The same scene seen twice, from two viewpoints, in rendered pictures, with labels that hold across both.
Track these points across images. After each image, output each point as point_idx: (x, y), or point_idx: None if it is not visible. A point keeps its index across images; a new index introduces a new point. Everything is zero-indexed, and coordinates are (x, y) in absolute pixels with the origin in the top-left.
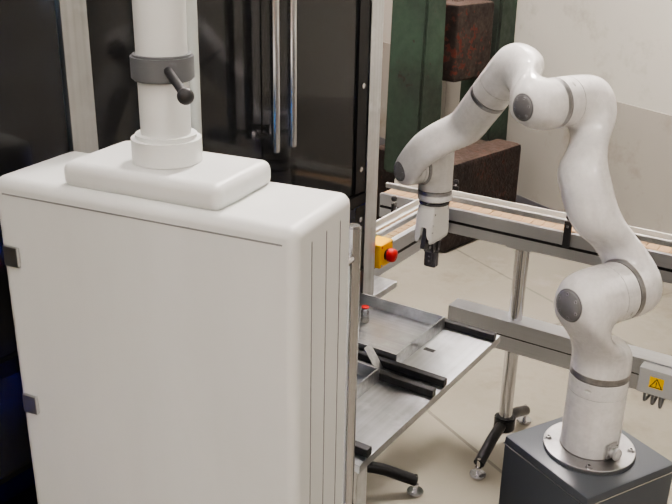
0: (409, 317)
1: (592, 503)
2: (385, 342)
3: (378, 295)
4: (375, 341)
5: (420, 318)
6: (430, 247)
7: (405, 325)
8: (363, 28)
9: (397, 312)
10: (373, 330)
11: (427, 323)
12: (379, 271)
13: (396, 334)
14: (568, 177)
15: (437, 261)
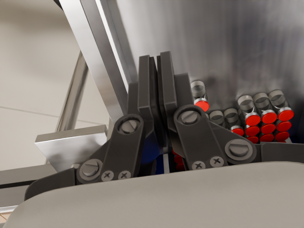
0: (121, 46)
1: None
2: (249, 5)
3: (92, 130)
4: (257, 22)
5: (112, 24)
6: (235, 146)
7: (153, 29)
8: None
9: (128, 72)
10: (216, 55)
11: (107, 2)
12: (27, 172)
13: (201, 14)
14: None
15: (147, 68)
